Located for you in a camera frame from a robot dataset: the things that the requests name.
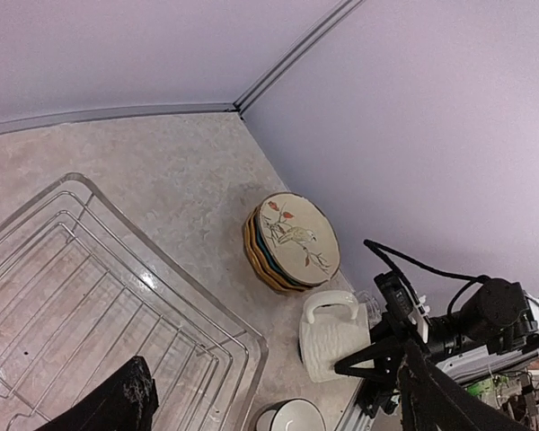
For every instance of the white ribbed mug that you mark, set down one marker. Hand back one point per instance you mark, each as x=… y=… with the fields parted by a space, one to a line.
x=333 y=325

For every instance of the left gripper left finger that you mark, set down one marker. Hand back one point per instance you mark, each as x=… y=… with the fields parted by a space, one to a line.
x=126 y=400

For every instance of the metal wire dish rack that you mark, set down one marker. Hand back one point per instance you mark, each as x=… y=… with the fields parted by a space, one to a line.
x=83 y=289

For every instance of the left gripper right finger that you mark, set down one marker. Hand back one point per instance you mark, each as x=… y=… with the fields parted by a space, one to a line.
x=433 y=401

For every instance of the clear drinking glass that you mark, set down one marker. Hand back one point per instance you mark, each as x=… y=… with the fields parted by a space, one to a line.
x=374 y=312

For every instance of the yellow dotted plate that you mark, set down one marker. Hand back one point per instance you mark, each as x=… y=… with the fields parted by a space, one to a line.
x=301 y=289
x=275 y=283

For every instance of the right aluminium frame post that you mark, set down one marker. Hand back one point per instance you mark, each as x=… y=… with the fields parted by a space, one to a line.
x=317 y=32

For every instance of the blue white bowl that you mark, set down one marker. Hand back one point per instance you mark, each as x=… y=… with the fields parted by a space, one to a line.
x=291 y=415

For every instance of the yellow dotted plate front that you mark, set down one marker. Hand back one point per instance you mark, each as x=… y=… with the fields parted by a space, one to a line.
x=301 y=289

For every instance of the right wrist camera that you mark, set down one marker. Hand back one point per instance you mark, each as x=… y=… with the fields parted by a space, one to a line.
x=407 y=310

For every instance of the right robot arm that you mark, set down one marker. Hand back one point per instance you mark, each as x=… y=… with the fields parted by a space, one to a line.
x=496 y=327

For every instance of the beige patterned plate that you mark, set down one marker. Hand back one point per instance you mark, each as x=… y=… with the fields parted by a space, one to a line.
x=299 y=238

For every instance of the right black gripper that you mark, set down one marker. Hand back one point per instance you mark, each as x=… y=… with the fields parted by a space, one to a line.
x=378 y=364

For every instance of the aluminium front rail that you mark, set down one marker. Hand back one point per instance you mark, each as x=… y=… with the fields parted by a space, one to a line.
x=353 y=418

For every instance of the blue dotted plate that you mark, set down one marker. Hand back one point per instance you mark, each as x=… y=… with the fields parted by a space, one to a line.
x=265 y=251

